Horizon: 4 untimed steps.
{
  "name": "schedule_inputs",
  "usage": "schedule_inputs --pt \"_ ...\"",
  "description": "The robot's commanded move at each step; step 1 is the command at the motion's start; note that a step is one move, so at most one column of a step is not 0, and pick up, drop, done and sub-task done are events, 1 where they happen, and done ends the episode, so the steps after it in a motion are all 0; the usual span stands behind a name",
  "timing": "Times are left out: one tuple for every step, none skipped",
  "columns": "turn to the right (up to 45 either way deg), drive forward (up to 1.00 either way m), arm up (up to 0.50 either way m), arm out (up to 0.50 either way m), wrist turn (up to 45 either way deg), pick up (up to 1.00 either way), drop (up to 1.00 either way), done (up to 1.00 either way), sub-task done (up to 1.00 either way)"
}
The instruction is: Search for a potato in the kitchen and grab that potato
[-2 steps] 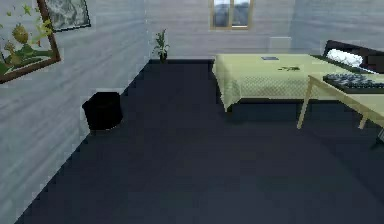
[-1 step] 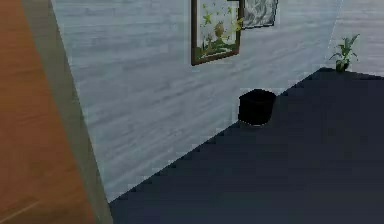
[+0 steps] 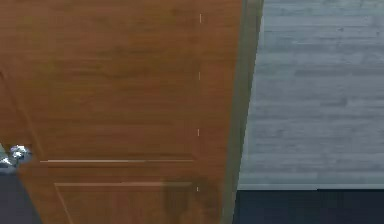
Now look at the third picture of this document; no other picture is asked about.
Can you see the brown wooden room door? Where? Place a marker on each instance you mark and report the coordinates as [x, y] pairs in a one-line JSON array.
[[126, 100]]

